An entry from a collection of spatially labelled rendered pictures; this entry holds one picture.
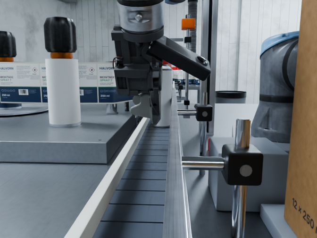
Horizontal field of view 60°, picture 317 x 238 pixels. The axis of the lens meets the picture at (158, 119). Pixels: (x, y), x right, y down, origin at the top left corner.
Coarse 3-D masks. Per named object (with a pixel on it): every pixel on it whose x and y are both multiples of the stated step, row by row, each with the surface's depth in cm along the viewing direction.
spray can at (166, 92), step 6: (162, 66) 74; (168, 66) 75; (162, 72) 74; (168, 72) 74; (162, 78) 74; (168, 78) 74; (162, 84) 74; (168, 84) 75; (162, 90) 74; (168, 90) 75; (162, 96) 75; (168, 96) 75; (162, 102) 75; (168, 102) 76; (162, 108) 75; (168, 108) 76; (162, 114) 76; (168, 114) 76; (162, 120) 76; (168, 120) 76; (156, 126) 77; (162, 126) 76; (168, 126) 77
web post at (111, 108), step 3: (108, 105) 100; (111, 105) 100; (114, 105) 100; (108, 108) 100; (111, 108) 100; (114, 108) 100; (108, 111) 100; (111, 111) 100; (114, 111) 100; (117, 111) 103; (111, 114) 100
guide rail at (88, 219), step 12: (144, 120) 68; (132, 144) 46; (120, 156) 39; (120, 168) 36; (108, 180) 31; (96, 192) 28; (108, 192) 29; (96, 204) 25; (84, 216) 23; (96, 216) 25; (72, 228) 21; (84, 228) 21; (96, 228) 25
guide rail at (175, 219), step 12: (168, 144) 28; (180, 144) 28; (168, 156) 24; (180, 156) 24; (168, 168) 21; (180, 168) 21; (168, 180) 19; (180, 180) 19; (168, 192) 17; (180, 192) 17; (168, 204) 15; (180, 204) 15; (168, 216) 14; (180, 216) 14; (168, 228) 13; (180, 228) 13
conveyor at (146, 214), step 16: (160, 128) 75; (144, 144) 59; (160, 144) 59; (144, 160) 49; (160, 160) 49; (128, 176) 41; (144, 176) 41; (160, 176) 41; (128, 192) 36; (144, 192) 36; (160, 192) 36; (112, 208) 32; (128, 208) 32; (144, 208) 32; (160, 208) 32; (112, 224) 28; (128, 224) 28; (144, 224) 28; (160, 224) 28
